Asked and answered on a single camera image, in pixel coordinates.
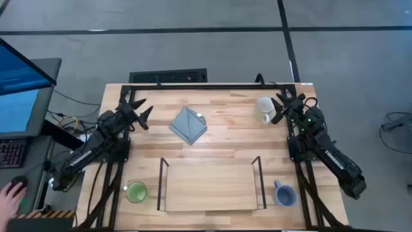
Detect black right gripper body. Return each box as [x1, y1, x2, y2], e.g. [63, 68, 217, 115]
[282, 92, 306, 119]

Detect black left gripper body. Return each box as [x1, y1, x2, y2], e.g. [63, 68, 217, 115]
[119, 102, 142, 126]

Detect cream ceramic mug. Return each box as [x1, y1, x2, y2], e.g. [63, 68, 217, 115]
[254, 96, 277, 125]

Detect green ceramic mug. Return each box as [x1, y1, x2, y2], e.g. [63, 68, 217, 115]
[123, 180, 149, 204]

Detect blue-grey ceramic mug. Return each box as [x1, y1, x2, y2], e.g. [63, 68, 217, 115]
[273, 179, 299, 208]

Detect black floor grille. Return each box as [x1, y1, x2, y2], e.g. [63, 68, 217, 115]
[128, 68, 209, 84]

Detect grey folded cloth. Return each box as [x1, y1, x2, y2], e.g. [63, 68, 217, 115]
[169, 106, 208, 146]

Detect black desk beam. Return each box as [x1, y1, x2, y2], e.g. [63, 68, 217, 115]
[41, 119, 86, 151]

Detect grey side desk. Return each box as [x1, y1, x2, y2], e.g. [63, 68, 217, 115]
[0, 135, 54, 215]

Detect grey-framed computer monitor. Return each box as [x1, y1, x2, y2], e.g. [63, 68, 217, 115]
[0, 57, 62, 139]

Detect black-framed computer monitor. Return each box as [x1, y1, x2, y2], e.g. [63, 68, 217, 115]
[0, 37, 57, 97]

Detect backlit computer keyboard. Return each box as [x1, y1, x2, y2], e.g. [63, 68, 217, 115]
[0, 138, 27, 169]

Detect black computer mouse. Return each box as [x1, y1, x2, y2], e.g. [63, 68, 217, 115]
[11, 175, 28, 194]

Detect hazard-striped black box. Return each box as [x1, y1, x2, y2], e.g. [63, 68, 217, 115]
[6, 209, 77, 232]

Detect person's hand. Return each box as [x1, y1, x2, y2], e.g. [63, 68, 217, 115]
[0, 182, 27, 223]

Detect yellow cable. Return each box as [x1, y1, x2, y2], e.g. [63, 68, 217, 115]
[57, 115, 79, 133]

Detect black metal table frame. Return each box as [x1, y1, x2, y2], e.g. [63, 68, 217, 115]
[69, 82, 351, 231]

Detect black floor cables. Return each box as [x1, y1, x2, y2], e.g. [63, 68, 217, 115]
[379, 111, 412, 155]

